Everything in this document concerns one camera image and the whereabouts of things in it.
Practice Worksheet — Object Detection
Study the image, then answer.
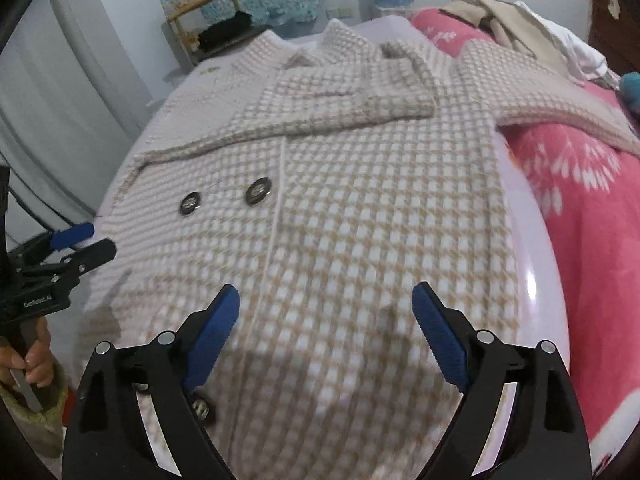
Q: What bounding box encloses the beige houndstooth coat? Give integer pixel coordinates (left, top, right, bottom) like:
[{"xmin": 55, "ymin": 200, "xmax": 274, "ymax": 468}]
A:
[{"xmin": 74, "ymin": 18, "xmax": 640, "ymax": 480}]

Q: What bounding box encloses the green sleeve forearm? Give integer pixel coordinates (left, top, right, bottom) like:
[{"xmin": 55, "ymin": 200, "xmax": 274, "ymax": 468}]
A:
[{"xmin": 1, "ymin": 360, "xmax": 68, "ymax": 460}]

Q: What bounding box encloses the beige clothes pile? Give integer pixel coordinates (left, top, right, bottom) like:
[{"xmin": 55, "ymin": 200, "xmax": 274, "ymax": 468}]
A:
[{"xmin": 440, "ymin": 0, "xmax": 568, "ymax": 74}]

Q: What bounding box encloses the left hand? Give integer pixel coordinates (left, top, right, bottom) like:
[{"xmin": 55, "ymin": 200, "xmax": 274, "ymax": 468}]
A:
[{"xmin": 0, "ymin": 318, "xmax": 55, "ymax": 388}]

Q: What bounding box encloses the white curtain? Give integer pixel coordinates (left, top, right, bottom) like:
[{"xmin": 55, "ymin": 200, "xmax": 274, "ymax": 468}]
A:
[{"xmin": 1, "ymin": 0, "xmax": 151, "ymax": 230}]

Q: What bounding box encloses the pink floral blanket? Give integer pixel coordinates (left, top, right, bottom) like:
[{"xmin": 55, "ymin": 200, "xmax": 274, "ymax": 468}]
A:
[{"xmin": 411, "ymin": 8, "xmax": 639, "ymax": 469}]

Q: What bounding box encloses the wooden chair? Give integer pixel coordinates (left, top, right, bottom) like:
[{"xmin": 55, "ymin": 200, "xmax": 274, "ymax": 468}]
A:
[{"xmin": 165, "ymin": 0, "xmax": 254, "ymax": 66}]

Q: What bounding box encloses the black bag on chair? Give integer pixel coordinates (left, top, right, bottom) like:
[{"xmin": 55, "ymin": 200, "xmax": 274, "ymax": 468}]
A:
[{"xmin": 198, "ymin": 11, "xmax": 253, "ymax": 51}]

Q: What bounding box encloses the white garment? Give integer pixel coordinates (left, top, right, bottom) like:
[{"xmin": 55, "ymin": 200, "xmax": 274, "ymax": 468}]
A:
[{"xmin": 515, "ymin": 1, "xmax": 608, "ymax": 81}]

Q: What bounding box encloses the teal pillow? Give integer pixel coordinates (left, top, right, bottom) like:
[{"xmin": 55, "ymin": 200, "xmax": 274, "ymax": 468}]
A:
[{"xmin": 618, "ymin": 72, "xmax": 640, "ymax": 118}]

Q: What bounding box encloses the dark red door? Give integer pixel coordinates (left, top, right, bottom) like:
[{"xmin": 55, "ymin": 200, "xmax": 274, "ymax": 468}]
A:
[{"xmin": 588, "ymin": 0, "xmax": 639, "ymax": 75}]

